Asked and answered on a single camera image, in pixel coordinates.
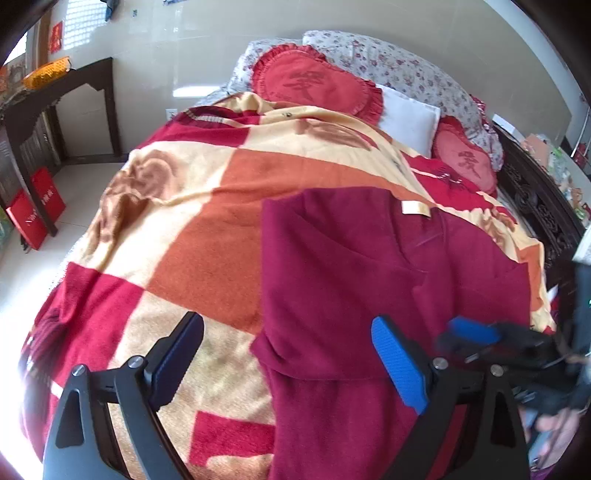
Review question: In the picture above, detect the red orange cream fleece blanket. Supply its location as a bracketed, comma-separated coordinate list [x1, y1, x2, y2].
[22, 93, 555, 479]

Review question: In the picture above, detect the white pillow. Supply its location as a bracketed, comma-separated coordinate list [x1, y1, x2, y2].
[378, 85, 441, 158]

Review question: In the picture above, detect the maroon long sleeve sweater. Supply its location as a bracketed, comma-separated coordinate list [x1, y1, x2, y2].
[252, 187, 531, 479]

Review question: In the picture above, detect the red paper wall decoration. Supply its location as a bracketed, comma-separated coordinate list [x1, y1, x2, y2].
[49, 21, 63, 54]

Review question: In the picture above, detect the orange plastic basket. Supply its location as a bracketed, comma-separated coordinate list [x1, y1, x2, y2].
[23, 56, 71, 91]

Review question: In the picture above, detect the dark wooden side table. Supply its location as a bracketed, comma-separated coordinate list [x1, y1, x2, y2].
[1, 57, 123, 237]

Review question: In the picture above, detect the white wall socket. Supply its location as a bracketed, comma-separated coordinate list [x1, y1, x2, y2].
[165, 108, 177, 121]

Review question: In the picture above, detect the red gift bag rear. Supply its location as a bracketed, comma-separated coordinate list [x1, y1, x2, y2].
[32, 167, 66, 221]

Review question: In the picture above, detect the red gift bag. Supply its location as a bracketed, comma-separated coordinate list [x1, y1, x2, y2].
[32, 167, 66, 221]
[7, 191, 47, 250]

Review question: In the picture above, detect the dark hanging cloth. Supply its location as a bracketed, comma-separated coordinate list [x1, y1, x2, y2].
[102, 0, 119, 22]

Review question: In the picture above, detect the large red heart cushion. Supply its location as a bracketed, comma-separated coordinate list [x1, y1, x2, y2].
[252, 43, 384, 125]

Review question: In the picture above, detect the floral quilt roll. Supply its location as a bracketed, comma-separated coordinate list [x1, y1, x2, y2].
[225, 30, 504, 172]

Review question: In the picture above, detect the red gift bag front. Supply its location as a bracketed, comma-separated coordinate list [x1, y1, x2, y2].
[7, 191, 47, 250]

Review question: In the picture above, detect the small red heart cushion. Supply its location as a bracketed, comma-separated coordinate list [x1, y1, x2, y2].
[432, 116, 497, 197]

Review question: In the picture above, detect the dark carved wooden headboard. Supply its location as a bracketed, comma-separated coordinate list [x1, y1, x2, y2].
[495, 127, 584, 287]

